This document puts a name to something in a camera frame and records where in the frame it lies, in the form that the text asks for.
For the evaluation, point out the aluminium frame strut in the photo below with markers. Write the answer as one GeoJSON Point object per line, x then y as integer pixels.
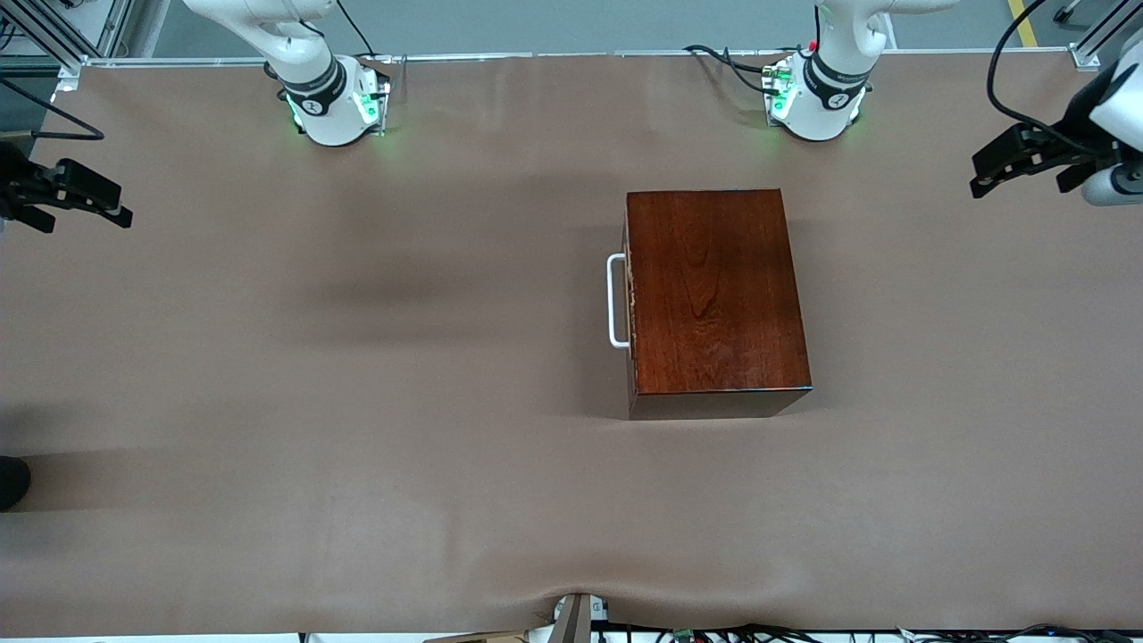
{"type": "Point", "coordinates": [49, 36]}
{"type": "Point", "coordinates": [1107, 31]}

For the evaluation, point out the clear table edge strip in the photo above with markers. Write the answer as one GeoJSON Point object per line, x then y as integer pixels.
{"type": "Point", "coordinates": [536, 56]}

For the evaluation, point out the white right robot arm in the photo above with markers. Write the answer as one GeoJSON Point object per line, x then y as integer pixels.
{"type": "Point", "coordinates": [330, 116]}

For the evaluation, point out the black round object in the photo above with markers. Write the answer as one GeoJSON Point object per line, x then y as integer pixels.
{"type": "Point", "coordinates": [11, 482]}

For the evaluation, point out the brown cardboard piece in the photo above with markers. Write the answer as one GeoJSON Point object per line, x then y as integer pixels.
{"type": "Point", "coordinates": [482, 638]}

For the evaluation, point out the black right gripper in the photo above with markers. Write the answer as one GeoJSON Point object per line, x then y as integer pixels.
{"type": "Point", "coordinates": [16, 184]}

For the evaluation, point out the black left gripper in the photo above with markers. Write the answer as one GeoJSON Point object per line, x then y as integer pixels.
{"type": "Point", "coordinates": [1075, 134]}

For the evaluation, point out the dark brown wooden cabinet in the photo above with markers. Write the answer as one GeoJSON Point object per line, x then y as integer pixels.
{"type": "Point", "coordinates": [714, 295]}

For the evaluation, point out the aluminium frame post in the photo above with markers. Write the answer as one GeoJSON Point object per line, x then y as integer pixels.
{"type": "Point", "coordinates": [143, 27]}

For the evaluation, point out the black caster wheel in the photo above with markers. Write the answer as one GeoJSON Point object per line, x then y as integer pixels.
{"type": "Point", "coordinates": [1069, 11]}

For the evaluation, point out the grey metal table bracket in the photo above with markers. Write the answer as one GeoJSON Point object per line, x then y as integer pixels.
{"type": "Point", "coordinates": [576, 621]}

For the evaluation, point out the brown table cover sheet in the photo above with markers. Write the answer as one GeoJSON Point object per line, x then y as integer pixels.
{"type": "Point", "coordinates": [357, 500]}

